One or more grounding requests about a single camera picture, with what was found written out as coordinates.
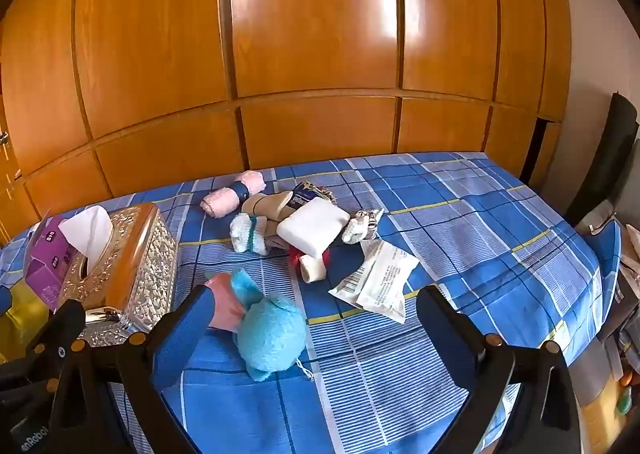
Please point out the wooden wardrobe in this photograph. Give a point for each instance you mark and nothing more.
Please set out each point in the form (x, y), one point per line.
(310, 34)

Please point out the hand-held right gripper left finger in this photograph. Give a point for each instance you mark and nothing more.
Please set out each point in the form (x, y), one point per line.
(182, 339)

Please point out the blue tissue packet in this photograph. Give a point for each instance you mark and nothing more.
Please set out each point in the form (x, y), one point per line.
(302, 194)

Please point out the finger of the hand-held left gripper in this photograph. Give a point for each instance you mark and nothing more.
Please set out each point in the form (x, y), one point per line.
(67, 321)

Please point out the white socks teal stripe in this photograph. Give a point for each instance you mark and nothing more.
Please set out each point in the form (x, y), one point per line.
(245, 234)

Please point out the white facial tissue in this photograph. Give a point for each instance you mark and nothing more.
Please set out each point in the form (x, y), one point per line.
(87, 229)

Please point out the red dressed small doll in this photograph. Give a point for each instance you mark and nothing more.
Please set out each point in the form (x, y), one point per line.
(312, 269)

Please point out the white wipes packet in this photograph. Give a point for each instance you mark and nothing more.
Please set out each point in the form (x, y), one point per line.
(385, 279)

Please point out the blue plaid bed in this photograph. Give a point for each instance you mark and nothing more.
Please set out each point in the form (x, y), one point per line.
(450, 214)

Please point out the black chair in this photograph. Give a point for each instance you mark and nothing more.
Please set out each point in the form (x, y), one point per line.
(610, 159)

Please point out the small patterned socks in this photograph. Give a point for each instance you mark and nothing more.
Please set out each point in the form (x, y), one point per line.
(357, 229)

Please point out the purple tissue box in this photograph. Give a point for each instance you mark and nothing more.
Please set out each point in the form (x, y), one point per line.
(45, 274)

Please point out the pink towel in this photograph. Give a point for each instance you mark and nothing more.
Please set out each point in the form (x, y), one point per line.
(225, 199)

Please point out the blue plush toy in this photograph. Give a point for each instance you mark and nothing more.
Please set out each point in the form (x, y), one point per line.
(272, 334)

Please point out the pink cloth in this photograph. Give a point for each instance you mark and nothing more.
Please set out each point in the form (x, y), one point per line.
(222, 304)

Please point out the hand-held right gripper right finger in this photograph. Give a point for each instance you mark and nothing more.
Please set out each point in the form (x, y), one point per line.
(447, 331)

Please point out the beige cloth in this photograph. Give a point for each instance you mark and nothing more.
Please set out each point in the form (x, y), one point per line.
(265, 206)

